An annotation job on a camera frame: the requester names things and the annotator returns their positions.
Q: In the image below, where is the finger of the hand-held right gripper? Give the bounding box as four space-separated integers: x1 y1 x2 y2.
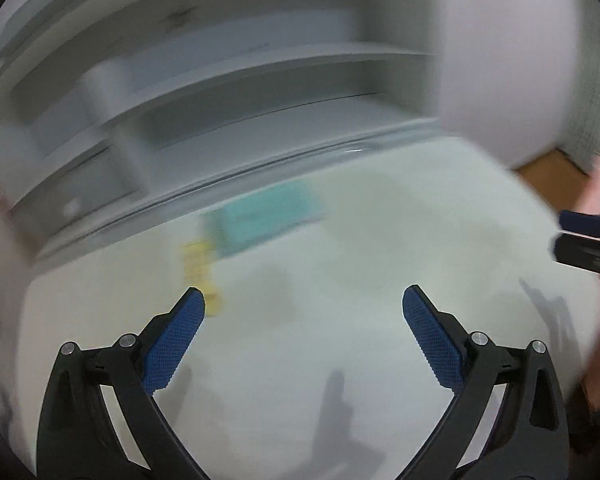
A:
552 232 600 287
558 210 600 241

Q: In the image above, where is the yellow wrapper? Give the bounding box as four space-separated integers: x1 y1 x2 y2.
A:
180 240 227 318

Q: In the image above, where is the white drawer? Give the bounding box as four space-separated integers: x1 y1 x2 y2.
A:
10 145 141 231

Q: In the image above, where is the teal packet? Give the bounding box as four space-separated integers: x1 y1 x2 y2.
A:
202 180 327 261

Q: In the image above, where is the white shelf unit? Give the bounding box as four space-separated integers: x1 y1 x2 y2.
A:
0 0 446 261

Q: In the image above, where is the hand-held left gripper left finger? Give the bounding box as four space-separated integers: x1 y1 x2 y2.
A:
36 286 211 480

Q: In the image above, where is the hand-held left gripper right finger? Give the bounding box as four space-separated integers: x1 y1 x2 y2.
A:
397 284 570 480

